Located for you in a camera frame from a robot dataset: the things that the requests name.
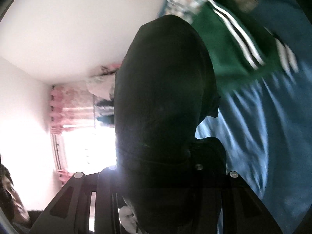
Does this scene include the black leather jacket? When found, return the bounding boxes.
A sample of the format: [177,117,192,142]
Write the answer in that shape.
[114,15,226,233]

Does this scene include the blue striped bed sheet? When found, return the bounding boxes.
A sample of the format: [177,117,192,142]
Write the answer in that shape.
[158,0,312,234]

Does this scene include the pink window curtain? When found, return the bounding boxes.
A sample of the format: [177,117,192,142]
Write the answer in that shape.
[49,83,95,186]

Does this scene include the green striped track jacket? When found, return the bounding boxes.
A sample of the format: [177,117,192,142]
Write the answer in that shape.
[192,0,299,95]

